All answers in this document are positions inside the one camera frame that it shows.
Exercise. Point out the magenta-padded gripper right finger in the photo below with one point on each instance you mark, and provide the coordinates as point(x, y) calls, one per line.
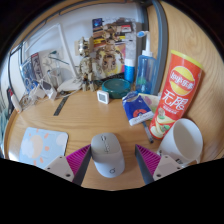
point(163, 166)

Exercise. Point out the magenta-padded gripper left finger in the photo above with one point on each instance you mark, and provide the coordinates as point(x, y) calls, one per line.
point(63, 166)

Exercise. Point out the light grey computer mouse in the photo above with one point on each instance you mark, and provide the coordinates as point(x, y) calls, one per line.
point(107, 155)

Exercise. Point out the sky print mouse pad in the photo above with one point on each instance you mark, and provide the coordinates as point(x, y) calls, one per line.
point(40, 145)

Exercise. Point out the white mug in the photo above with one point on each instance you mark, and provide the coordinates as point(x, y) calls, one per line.
point(183, 141)

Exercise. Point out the dark pen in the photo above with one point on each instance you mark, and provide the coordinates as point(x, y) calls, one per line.
point(148, 132)

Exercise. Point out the black ruler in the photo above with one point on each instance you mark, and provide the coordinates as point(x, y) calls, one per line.
point(61, 105)

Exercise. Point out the blue tissue packet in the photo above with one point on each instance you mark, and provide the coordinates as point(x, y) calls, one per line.
point(136, 108)

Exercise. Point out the red chips can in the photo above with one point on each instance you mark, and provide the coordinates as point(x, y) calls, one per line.
point(176, 93)

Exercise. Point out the small white cube clock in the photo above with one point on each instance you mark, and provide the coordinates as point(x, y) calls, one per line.
point(102, 97)

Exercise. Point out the white power strip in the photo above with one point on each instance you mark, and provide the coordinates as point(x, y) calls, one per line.
point(46, 88)

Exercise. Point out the white desk lamp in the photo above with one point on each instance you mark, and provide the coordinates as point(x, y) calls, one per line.
point(69, 85)

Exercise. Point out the round green tin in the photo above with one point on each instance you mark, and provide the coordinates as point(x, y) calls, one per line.
point(116, 88)

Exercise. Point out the blue spray bottle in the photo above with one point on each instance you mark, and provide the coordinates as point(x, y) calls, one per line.
point(145, 71)

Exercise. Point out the blue model kit box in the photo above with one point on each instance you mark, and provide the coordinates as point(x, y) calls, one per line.
point(30, 70)

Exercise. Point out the tan robot model figure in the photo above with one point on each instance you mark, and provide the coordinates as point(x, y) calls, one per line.
point(87, 66)

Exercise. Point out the white tube with blue cap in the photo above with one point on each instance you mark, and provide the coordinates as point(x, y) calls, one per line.
point(130, 61)

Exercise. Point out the colourful printed box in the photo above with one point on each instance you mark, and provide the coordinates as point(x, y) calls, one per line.
point(116, 28)

